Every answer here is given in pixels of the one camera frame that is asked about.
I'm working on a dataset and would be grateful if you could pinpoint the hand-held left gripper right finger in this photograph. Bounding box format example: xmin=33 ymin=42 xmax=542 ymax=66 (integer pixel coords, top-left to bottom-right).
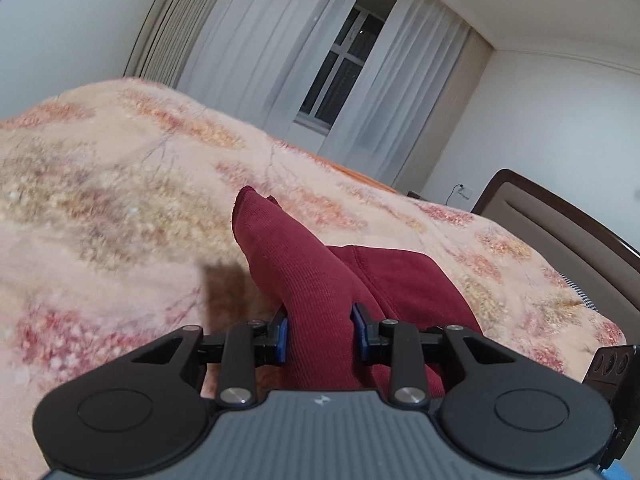
xmin=351 ymin=303 xmax=519 ymax=406

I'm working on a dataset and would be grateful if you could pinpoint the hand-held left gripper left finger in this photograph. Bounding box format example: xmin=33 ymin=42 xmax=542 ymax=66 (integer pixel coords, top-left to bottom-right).
xmin=131 ymin=309 xmax=290 ymax=407

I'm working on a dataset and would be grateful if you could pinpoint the dark red knit garment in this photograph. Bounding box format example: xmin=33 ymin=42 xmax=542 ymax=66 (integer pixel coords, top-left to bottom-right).
xmin=231 ymin=185 xmax=485 ymax=395

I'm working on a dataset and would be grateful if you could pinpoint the houndstooth pillow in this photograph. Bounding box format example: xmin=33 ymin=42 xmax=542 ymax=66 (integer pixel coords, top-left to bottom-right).
xmin=559 ymin=273 xmax=598 ymax=313

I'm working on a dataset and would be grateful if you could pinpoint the orange bed sheet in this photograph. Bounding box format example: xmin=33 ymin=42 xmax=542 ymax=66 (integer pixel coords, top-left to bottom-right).
xmin=320 ymin=156 xmax=401 ymax=196

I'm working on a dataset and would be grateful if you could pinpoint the dark brown padded headboard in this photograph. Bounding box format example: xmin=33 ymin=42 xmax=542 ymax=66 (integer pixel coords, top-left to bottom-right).
xmin=471 ymin=168 xmax=640 ymax=322

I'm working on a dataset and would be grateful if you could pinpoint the floral peach blanket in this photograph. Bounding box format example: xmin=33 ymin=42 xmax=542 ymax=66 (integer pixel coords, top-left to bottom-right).
xmin=0 ymin=76 xmax=627 ymax=480

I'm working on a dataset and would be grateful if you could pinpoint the beige pleated drape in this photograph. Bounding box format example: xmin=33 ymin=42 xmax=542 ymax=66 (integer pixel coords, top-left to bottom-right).
xmin=123 ymin=0 xmax=213 ymax=89
xmin=393 ymin=29 xmax=496 ymax=196

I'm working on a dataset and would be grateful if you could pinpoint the sheer white curtain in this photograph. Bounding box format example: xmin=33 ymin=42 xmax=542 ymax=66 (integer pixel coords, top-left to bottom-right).
xmin=177 ymin=0 xmax=372 ymax=137
xmin=319 ymin=0 xmax=472 ymax=187

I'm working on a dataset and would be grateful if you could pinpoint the white framed window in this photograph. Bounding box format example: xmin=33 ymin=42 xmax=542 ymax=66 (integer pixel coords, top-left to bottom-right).
xmin=294 ymin=0 xmax=402 ymax=136

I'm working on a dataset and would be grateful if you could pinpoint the white wall socket with cable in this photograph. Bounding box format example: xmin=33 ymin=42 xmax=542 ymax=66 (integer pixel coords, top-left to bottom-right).
xmin=444 ymin=183 xmax=477 ymax=205

